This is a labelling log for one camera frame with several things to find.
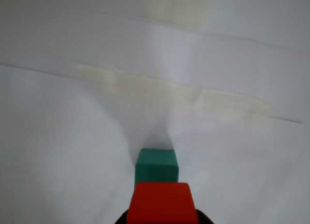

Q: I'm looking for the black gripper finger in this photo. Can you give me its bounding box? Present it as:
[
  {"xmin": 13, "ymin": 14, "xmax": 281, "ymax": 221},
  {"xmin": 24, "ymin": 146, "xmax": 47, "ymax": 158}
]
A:
[
  {"xmin": 115, "ymin": 208, "xmax": 133, "ymax": 224},
  {"xmin": 195, "ymin": 209, "xmax": 215, "ymax": 224}
]

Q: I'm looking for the red cube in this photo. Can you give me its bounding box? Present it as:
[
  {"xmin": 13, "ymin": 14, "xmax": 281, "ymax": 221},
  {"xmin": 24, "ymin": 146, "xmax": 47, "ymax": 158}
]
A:
[{"xmin": 125, "ymin": 182, "xmax": 199, "ymax": 224}]

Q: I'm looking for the teal blue cube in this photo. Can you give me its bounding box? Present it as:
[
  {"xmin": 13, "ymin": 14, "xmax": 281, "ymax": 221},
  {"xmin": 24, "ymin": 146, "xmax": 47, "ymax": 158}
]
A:
[{"xmin": 134, "ymin": 148, "xmax": 180, "ymax": 186}]

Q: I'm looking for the small white paper sheet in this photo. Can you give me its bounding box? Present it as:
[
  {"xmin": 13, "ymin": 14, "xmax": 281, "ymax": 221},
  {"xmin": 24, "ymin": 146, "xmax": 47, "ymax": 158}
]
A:
[{"xmin": 0, "ymin": 63, "xmax": 310, "ymax": 224}]

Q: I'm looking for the beige masking tape strip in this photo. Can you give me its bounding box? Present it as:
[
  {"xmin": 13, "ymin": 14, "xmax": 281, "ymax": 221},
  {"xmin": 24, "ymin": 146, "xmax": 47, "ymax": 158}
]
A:
[{"xmin": 77, "ymin": 63, "xmax": 272, "ymax": 119}]

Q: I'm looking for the large white paper sheet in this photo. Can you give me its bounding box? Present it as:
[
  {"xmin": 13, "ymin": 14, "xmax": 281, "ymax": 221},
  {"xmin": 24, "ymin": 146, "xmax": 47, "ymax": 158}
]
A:
[{"xmin": 0, "ymin": 0, "xmax": 310, "ymax": 123}]

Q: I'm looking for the clear packing tape strip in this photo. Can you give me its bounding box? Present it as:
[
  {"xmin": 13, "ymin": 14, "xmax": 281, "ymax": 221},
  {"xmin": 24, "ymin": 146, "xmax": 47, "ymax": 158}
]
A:
[{"xmin": 145, "ymin": 0, "xmax": 209, "ymax": 27}]

